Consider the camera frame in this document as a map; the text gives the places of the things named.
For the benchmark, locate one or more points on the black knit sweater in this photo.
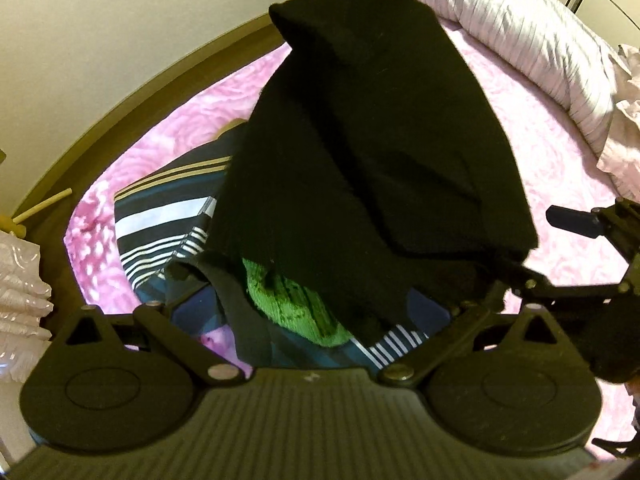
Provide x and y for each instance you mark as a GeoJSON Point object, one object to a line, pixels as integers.
{"type": "Point", "coordinates": [373, 166]}

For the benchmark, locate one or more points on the green knit garment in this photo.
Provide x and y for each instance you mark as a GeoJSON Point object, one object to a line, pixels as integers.
{"type": "Point", "coordinates": [293, 306]}

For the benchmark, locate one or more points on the wooden stick tool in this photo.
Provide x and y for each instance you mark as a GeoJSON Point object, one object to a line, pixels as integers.
{"type": "Point", "coordinates": [15, 226]}

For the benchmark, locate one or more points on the pink ruffled fabric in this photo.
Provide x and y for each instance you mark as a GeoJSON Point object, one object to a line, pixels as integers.
{"type": "Point", "coordinates": [25, 301]}

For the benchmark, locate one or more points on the grey ribbed pillow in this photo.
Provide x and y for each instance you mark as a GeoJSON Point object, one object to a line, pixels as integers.
{"type": "Point", "coordinates": [544, 41]}

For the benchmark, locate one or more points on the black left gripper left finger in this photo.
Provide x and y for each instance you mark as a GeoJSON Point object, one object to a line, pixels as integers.
{"type": "Point", "coordinates": [172, 327]}

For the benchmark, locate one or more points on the pink floral blanket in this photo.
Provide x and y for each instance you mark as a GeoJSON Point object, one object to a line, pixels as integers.
{"type": "Point", "coordinates": [555, 163]}

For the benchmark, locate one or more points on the dark striped garment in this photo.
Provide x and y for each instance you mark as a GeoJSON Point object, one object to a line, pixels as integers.
{"type": "Point", "coordinates": [164, 218]}

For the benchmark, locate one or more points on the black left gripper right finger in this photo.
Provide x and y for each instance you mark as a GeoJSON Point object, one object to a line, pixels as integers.
{"type": "Point", "coordinates": [455, 339]}

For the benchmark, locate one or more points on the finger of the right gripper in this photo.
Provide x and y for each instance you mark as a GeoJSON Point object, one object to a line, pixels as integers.
{"type": "Point", "coordinates": [583, 223]}

